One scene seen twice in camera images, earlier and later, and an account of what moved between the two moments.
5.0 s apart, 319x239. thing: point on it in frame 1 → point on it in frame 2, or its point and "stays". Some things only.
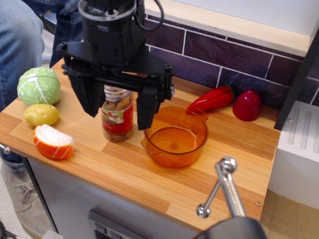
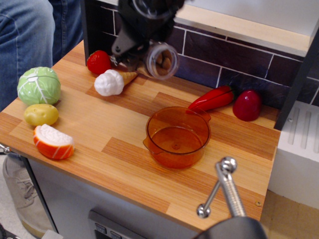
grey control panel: (106, 227) stays
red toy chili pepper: (219, 97) stays
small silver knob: (6, 150) stays
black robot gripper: (114, 49) → (143, 22)
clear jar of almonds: (117, 113) → (162, 59)
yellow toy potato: (40, 114) stays
